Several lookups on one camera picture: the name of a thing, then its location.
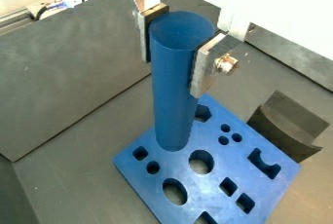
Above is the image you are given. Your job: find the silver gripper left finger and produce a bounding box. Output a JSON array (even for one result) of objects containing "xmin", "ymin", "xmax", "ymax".
[{"xmin": 130, "ymin": 0, "xmax": 169, "ymax": 63}]

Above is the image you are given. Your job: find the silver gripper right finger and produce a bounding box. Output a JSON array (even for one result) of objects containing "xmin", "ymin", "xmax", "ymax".
[{"xmin": 190, "ymin": 8, "xmax": 250, "ymax": 98}]

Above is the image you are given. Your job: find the blue round cylinder peg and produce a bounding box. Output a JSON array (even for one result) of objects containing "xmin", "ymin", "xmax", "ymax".
[{"xmin": 149, "ymin": 11, "xmax": 214, "ymax": 152}]

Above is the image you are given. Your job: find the black curved block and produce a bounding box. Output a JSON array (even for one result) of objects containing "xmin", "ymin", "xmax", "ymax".
[{"xmin": 248, "ymin": 91, "xmax": 329, "ymax": 163}]

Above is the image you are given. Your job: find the large dark grey plate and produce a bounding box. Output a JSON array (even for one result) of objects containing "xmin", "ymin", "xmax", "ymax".
[{"xmin": 0, "ymin": 0, "xmax": 150, "ymax": 162}]

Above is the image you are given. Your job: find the blue shape insertion board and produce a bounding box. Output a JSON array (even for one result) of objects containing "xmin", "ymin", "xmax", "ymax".
[{"xmin": 114, "ymin": 94, "xmax": 301, "ymax": 224}]

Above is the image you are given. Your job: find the aluminium rail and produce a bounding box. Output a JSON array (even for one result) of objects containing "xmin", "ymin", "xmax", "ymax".
[{"xmin": 0, "ymin": 1, "xmax": 71, "ymax": 29}]

